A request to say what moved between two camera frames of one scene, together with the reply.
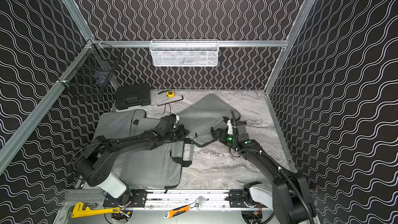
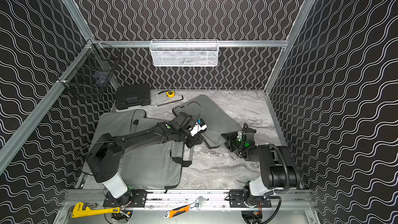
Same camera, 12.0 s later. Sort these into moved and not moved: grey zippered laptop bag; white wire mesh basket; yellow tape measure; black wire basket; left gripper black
Moved: left gripper black; grey zippered laptop bag
Not moved: black wire basket; white wire mesh basket; yellow tape measure
